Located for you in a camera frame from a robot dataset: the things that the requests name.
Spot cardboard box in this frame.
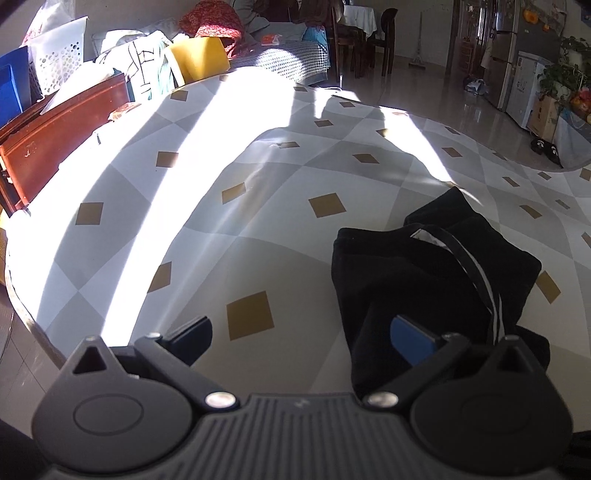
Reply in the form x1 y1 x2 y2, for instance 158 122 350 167
526 95 560 142

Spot white chest freezer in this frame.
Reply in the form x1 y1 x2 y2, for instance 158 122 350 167
505 51 553 130

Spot red-brown wooden bench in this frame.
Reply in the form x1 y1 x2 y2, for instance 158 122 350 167
0 71 132 214

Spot houndstooth covered sofa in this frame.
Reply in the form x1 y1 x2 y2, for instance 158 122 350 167
226 23 331 87

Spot mop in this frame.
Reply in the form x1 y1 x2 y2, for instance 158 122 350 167
409 11 430 70

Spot grey cloth covered table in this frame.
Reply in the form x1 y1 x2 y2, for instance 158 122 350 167
551 108 591 169

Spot white perforated laundry basket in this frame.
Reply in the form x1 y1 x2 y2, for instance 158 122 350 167
28 16 89 95

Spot dining table white tablecloth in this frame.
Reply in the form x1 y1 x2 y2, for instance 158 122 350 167
342 4 378 38

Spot yellow cushion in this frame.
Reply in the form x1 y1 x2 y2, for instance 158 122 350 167
164 37 230 86

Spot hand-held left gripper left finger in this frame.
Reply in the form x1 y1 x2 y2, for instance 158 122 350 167
61 316 241 413

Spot blue plastic bin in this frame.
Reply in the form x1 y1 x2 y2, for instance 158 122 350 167
0 46 31 128

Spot red knitted blanket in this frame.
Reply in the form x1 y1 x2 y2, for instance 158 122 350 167
179 0 244 58

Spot white printed garment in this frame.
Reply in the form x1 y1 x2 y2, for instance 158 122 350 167
95 30 178 102

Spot green potted plant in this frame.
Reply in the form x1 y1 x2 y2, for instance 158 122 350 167
538 37 591 110

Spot dark wooden dining chair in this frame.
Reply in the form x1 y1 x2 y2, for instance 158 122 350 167
330 0 368 86
367 8 399 77

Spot black t-shirt white stripes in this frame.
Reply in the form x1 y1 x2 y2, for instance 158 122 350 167
331 187 551 398

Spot silver refrigerator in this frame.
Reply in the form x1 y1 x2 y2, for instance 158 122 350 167
485 0 562 110

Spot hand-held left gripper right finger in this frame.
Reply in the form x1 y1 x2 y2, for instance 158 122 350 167
362 315 550 412

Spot grey pillow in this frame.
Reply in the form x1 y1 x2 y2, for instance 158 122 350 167
231 0 274 44

